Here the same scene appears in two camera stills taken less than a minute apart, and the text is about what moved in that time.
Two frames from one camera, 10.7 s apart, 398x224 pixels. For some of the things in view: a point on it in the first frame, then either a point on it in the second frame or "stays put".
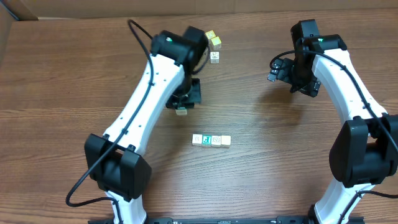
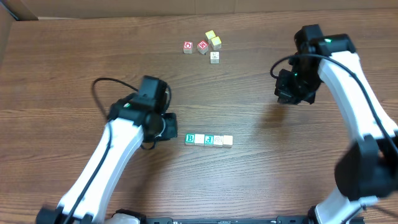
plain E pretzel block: [216, 141] stays put
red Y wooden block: [226, 141] stays put
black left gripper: [189, 97] -> [171, 126]
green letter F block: [206, 140] stays put
